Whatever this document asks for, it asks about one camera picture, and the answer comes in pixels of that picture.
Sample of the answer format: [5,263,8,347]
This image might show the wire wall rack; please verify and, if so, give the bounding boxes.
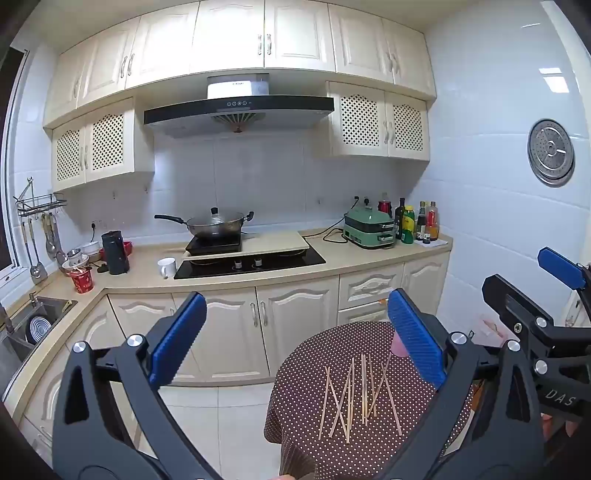
[13,178,68,217]

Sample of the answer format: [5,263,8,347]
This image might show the spread of wooden chopsticks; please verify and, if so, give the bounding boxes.
[318,355,402,439]

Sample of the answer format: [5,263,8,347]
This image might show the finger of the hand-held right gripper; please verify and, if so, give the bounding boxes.
[481,274,561,352]
[538,247,591,291]

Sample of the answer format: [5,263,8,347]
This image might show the red printed paper cup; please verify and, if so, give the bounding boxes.
[69,268,95,295]

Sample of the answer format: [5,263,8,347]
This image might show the black induction cooker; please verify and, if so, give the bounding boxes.
[185,233,243,254]

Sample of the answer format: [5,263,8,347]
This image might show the window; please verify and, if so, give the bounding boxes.
[0,46,28,273]

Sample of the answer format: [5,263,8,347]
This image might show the cream lattice door cabinet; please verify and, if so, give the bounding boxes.
[325,80,431,161]
[51,97,155,192]

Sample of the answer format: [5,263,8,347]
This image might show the beige board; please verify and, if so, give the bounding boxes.
[182,231,309,261]

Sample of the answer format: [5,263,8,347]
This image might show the stacked bowls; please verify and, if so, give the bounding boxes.
[62,249,90,273]

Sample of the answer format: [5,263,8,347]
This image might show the metal ladle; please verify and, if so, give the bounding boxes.
[44,215,65,261]

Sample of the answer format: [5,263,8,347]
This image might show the steel pot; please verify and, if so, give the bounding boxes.
[25,315,52,346]

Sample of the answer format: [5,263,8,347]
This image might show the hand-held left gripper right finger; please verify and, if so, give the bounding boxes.
[381,288,544,480]

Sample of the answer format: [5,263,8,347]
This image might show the glass wok lid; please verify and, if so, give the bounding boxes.
[187,208,245,229]

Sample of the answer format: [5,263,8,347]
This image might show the yellow green bottle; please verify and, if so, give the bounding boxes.
[401,205,416,244]

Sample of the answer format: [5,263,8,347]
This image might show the green electric cooker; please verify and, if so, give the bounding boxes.
[342,210,396,250]

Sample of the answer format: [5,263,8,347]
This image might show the black glass cooktop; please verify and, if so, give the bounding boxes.
[174,240,327,280]

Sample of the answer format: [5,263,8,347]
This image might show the brown polka-dot round table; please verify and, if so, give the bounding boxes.
[264,322,481,478]

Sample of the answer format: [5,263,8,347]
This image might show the black electric kettle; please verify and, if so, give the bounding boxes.
[101,230,131,276]

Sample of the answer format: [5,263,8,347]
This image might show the black range hood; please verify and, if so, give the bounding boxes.
[143,73,335,138]

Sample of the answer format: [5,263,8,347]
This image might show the pink plastic bag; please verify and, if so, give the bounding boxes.
[478,314,506,347]

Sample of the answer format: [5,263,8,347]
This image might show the black power cable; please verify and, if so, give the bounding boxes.
[305,198,362,244]

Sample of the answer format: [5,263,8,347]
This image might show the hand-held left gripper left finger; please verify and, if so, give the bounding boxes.
[52,292,218,480]

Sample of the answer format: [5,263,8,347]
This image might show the steel sink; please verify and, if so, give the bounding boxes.
[0,295,79,365]

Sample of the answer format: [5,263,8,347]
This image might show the round metal steamer plate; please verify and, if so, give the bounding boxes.
[527,119,576,188]

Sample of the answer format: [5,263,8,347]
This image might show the cream upper wall cabinets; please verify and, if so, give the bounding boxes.
[42,0,437,127]

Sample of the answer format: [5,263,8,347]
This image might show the steel wok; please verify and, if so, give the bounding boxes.
[154,208,254,239]

